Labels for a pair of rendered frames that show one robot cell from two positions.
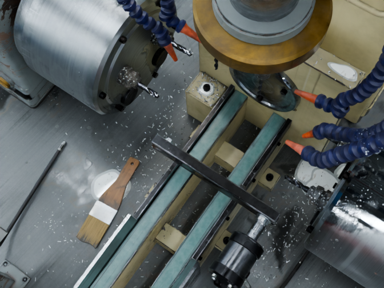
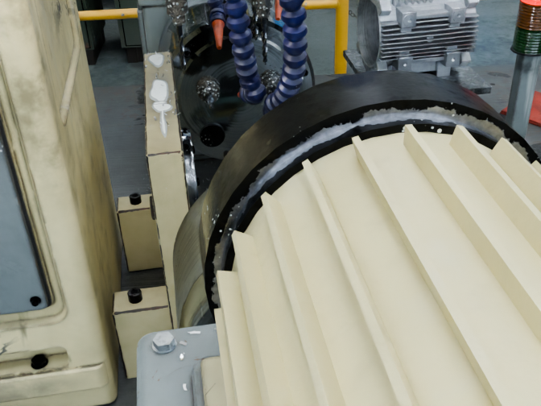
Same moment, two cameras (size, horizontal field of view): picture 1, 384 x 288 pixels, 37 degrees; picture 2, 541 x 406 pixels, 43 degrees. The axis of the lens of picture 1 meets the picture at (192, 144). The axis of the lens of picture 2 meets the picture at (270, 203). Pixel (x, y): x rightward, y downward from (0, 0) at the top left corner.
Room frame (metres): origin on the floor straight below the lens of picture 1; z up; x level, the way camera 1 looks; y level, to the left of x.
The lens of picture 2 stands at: (0.98, 0.47, 1.50)
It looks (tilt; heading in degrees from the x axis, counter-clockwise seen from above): 33 degrees down; 223
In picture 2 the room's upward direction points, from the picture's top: 2 degrees counter-clockwise
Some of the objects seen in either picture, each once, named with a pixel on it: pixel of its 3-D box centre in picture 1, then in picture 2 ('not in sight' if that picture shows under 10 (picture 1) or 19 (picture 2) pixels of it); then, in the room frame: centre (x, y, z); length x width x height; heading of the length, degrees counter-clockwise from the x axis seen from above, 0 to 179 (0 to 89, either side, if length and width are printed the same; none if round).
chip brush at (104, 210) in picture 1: (111, 200); not in sight; (0.33, 0.18, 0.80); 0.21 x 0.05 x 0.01; 148
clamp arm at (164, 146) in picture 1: (214, 179); not in sight; (0.29, -0.03, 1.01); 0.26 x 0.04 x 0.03; 51
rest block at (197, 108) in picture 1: (206, 99); not in sight; (0.52, -0.04, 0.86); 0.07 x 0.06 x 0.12; 51
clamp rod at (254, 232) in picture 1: (252, 235); not in sight; (0.19, -0.09, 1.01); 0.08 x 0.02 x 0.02; 141
